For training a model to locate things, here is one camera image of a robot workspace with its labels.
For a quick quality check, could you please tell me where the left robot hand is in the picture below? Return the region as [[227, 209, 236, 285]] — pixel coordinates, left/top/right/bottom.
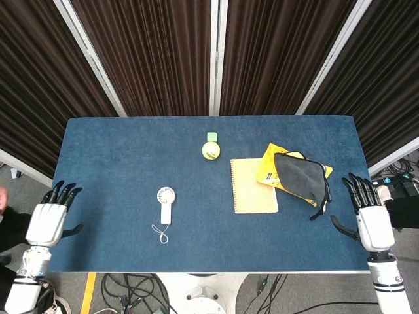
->
[[25, 179, 84, 248]]

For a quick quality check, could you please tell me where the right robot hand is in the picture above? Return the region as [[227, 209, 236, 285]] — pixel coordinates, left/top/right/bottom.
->
[[329, 172, 395, 253]]

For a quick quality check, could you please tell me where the bystander black sleeve forearm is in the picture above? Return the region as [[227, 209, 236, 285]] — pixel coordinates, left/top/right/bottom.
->
[[375, 184, 419, 230]]

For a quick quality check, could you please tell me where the bystander dark clothing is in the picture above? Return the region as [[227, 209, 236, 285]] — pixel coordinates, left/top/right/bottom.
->
[[0, 186, 34, 253]]

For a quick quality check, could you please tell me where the yellow floor tape strip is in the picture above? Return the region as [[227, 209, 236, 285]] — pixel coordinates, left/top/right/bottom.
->
[[79, 273, 98, 314]]

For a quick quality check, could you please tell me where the dark grey cloth pouch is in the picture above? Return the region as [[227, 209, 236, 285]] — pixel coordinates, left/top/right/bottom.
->
[[273, 150, 332, 222]]

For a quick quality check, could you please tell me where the blue fabric table cover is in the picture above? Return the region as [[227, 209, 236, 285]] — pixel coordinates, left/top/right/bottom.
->
[[48, 114, 373, 274]]

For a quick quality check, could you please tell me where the yellow plastic snack bag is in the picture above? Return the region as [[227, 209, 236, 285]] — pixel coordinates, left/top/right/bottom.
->
[[255, 142, 334, 209]]

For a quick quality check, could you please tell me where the yellow spiral notebook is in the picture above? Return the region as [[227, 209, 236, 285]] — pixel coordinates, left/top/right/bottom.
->
[[230, 158, 280, 215]]

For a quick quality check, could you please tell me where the brown pleated curtain panel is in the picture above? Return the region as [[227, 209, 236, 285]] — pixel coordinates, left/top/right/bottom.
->
[[0, 0, 120, 179], [70, 0, 214, 118], [306, 0, 419, 166], [219, 0, 359, 116]]

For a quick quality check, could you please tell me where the white partition bottom rail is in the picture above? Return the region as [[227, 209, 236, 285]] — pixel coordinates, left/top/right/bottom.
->
[[368, 135, 419, 176], [0, 152, 54, 188]]

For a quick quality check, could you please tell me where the black floor cable bundle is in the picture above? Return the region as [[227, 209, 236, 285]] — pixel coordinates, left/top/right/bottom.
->
[[369, 152, 419, 197], [242, 273, 286, 314], [100, 273, 172, 314]]

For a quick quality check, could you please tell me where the white handheld fan with lanyard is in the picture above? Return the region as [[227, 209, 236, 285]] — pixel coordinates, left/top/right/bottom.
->
[[151, 186, 177, 245]]

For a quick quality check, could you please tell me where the white partition post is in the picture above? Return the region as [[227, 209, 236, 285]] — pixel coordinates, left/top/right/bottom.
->
[[295, 0, 374, 116], [210, 0, 228, 116], [53, 0, 128, 118]]

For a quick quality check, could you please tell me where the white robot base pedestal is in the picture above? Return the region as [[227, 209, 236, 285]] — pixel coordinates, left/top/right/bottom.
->
[[156, 273, 250, 314]]

